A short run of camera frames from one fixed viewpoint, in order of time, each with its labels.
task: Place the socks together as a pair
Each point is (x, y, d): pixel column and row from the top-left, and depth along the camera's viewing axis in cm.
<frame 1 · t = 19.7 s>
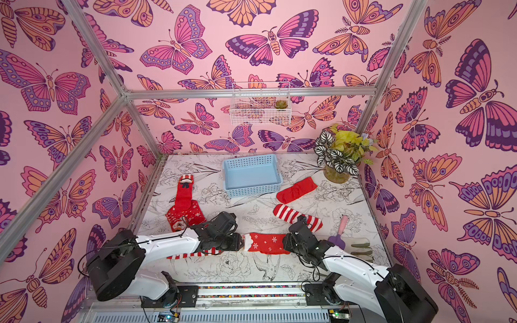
left hand: (244, 244, 86), fingers open
right hand: (284, 239, 86), fingers open
light blue plastic basket: (251, 175, 114), on the table
potted plant in glass vase: (339, 153, 87), point 26 cm above the table
plain red sock: (299, 189, 105), on the table
red white striped sock: (291, 215, 97), on the table
red snowflake santa sock: (265, 243, 87), point 2 cm above the table
red nutcracker sock: (184, 192, 105), on the table
red patterned christmas sock: (194, 215, 97), on the table

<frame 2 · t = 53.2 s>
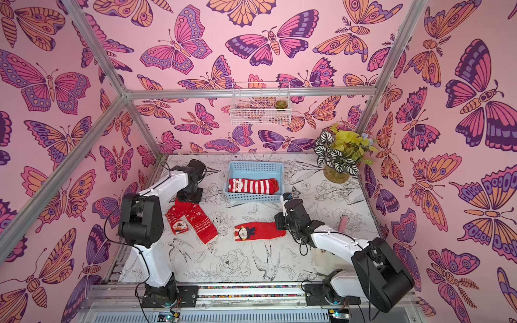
left hand: (193, 198, 96), fingers open
right hand: (276, 214, 88), fingers closed
red white striped sock: (266, 186, 105), point 3 cm above the table
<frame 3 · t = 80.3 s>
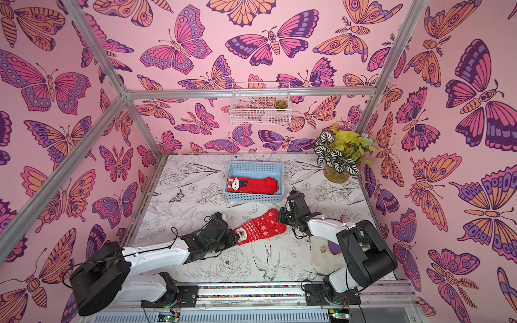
left hand: (241, 236, 85), fingers open
right hand: (279, 213, 93), fingers closed
plain red sock: (263, 186, 104), point 4 cm above the table
red patterned christmas sock: (266, 226, 92), point 2 cm above the table
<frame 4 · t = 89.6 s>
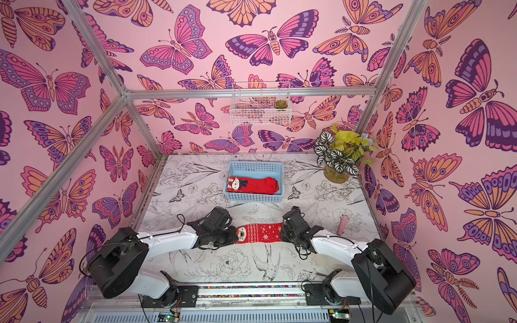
left hand: (241, 237, 87), fingers closed
right hand: (283, 231, 89), fingers closed
red patterned christmas sock: (253, 233, 89), point 2 cm above the table
